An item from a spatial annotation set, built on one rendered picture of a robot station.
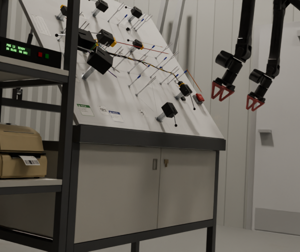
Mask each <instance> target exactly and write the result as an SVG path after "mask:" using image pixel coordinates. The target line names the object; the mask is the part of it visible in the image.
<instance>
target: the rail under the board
mask: <svg viewBox="0 0 300 252"><path fill-rule="evenodd" d="M72 142H82V143H98V144H115V145H132V146H148V147H165V148H182V149H198V150H215V151H225V150H226V140H225V139H216V138H206V137H196V136H186V135H176V134H166V133H156V132H146V131H136V130H126V129H116V128H107V127H97V126H87V125H77V126H76V125H73V132H72Z"/></svg>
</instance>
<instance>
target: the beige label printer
mask: <svg viewBox="0 0 300 252"><path fill-rule="evenodd" d="M42 151H44V149H43V143H42V137H41V136H40V134H39V133H38V132H37V131H36V130H34V129H32V128H31V127H28V126H20V125H16V124H14V123H4V122H0V180H3V179H4V178H32V177H34V178H36V179H39V178H40V177H45V175H47V158H46V156H44V155H46V153H43V152H42ZM20 156H34V157H35V158H36V159H37V160H38V162H39V164H40V165H26V164H25V162H24V160H23V159H22V158H21V157H20Z"/></svg>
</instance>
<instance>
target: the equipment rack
mask: <svg viewBox="0 0 300 252"><path fill-rule="evenodd" d="M8 7H9V0H0V37H5V38H6V37H7V22H8ZM79 16H80V0H68V3H67V20H66V36H65V52H64V68H63V69H59V68H54V67H50V66H46V65H41V64H37V63H32V62H28V61H23V60H19V59H14V58H10V57H5V56H1V55H0V122H1V110H2V96H3V89H8V88H24V87H40V86H56V85H62V101H61V117H60V133H59V149H58V166H57V178H48V177H40V178H34V177H15V178H4V179H0V195H14V194H32V193H50V192H56V198H55V214H54V230H53V247H52V252H65V249H66V232H67V215H68V199H69V182H70V166H71V149H72V132H73V116H74V99H75V82H76V66H77V49H78V33H79Z"/></svg>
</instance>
